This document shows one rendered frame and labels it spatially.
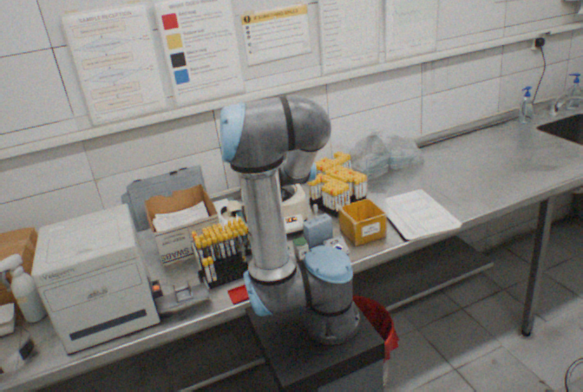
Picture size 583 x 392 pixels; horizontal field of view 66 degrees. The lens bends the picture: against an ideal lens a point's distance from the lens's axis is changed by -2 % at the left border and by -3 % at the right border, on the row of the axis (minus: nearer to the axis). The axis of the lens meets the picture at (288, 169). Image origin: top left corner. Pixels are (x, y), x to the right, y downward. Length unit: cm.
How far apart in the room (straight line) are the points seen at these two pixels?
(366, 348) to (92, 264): 77
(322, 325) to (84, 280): 66
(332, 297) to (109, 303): 66
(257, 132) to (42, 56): 109
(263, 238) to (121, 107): 99
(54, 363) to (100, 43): 106
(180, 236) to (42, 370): 59
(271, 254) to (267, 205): 13
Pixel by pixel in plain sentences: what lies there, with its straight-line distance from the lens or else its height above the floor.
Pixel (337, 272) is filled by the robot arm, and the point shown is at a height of 116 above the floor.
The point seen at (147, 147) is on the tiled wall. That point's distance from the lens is 192.
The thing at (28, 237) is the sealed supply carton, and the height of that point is 105.
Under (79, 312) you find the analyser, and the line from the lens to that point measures 147.
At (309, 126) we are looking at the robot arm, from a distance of 93.
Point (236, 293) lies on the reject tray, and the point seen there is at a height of 88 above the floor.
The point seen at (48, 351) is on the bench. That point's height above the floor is 87.
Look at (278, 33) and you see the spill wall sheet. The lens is 195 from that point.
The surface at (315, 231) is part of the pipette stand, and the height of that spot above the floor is 95.
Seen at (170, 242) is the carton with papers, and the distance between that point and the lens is 171.
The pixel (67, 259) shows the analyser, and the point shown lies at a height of 118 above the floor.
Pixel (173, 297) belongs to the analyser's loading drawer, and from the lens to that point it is 154.
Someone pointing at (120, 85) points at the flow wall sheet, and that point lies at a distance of 183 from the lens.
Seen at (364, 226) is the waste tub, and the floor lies 95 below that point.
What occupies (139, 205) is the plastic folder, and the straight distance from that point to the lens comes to 199.
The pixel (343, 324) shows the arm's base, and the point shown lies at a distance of 123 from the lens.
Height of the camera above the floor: 186
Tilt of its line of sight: 26 degrees down
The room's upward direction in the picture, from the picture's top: 7 degrees counter-clockwise
